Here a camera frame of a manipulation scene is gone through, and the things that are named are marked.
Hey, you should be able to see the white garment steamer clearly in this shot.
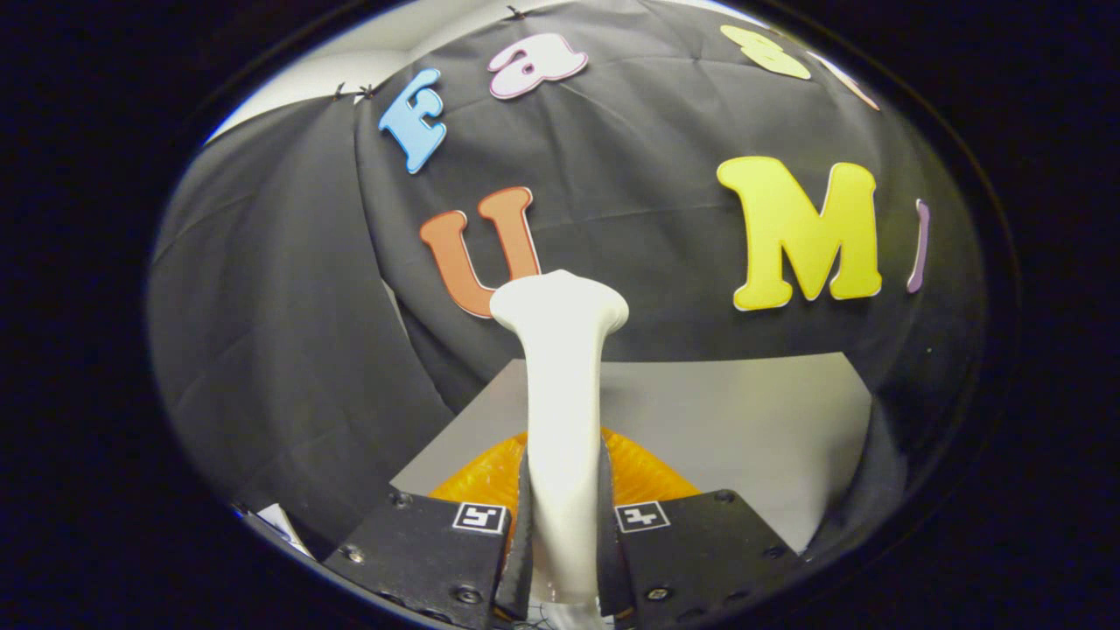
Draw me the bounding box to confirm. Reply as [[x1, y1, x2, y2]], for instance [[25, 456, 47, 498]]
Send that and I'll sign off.
[[488, 269, 631, 630]]

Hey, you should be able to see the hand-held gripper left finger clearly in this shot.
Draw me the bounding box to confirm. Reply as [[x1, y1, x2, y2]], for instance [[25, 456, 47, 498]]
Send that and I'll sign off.
[[319, 429, 536, 630]]

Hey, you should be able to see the black backdrop cloth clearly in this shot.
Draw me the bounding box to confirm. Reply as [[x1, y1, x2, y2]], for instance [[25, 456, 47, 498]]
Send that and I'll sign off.
[[147, 0, 990, 561]]

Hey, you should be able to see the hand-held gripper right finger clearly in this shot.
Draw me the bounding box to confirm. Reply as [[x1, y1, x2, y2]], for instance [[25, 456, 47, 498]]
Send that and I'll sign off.
[[598, 427, 811, 627]]

